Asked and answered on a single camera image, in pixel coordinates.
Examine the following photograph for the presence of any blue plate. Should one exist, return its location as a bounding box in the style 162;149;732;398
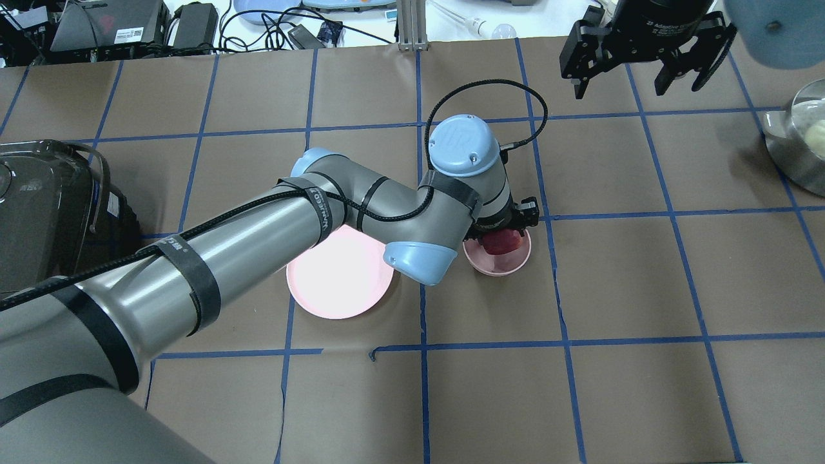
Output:
233;0;302;24

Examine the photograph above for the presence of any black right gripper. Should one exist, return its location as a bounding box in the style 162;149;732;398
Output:
559;1;737;100

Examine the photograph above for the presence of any black power adapter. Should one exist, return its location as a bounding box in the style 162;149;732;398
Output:
171;2;218;55

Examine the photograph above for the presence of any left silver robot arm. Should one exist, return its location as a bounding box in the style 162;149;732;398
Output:
1;114;539;463

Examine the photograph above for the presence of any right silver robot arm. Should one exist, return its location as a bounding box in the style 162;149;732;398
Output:
559;1;824;99

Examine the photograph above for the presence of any white steamed bun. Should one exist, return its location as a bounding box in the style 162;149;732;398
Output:
804;119;825;160

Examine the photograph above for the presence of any black laptop computer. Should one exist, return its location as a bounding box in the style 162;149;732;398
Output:
50;1;169;53

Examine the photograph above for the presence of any glass steamer pot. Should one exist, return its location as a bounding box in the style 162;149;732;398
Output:
762;79;824;197

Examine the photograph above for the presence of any aluminium frame post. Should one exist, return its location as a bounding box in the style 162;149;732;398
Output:
396;0;429;51

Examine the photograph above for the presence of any pink bowl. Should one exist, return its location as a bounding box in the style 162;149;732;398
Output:
462;230;532;276

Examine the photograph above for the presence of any pink plate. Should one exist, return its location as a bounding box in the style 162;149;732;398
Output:
286;224;394;320

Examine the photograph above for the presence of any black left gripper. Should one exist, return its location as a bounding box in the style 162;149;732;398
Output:
471;197;540;240

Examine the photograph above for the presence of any red apple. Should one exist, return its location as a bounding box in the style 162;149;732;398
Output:
478;228;523;256

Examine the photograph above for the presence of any dark grey rice cooker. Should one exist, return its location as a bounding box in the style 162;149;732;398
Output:
1;140;141;298

